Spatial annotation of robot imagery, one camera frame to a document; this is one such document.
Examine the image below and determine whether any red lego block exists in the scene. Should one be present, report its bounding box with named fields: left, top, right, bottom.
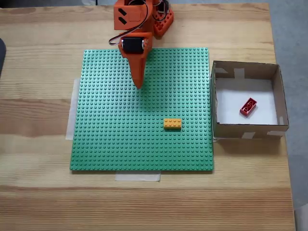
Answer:
left=239, top=97, right=258, bottom=118

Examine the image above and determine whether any yellow lego block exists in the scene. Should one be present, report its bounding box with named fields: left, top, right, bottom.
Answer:
left=163, top=118, right=182, bottom=131

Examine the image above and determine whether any green lego baseplate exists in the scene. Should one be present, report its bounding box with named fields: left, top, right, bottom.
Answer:
left=69, top=47, right=215, bottom=175

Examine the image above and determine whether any brown cardboard box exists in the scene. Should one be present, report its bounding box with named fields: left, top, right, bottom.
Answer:
left=210, top=60, right=289, bottom=141

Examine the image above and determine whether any masking tape strip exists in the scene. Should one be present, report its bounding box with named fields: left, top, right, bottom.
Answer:
left=65, top=77, right=81, bottom=141
left=115, top=172, right=161, bottom=182

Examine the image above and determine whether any black rounded object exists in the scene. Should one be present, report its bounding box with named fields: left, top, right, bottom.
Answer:
left=0, top=38, right=7, bottom=79

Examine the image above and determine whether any gripper servo cable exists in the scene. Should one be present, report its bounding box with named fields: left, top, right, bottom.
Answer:
left=108, top=0, right=155, bottom=47

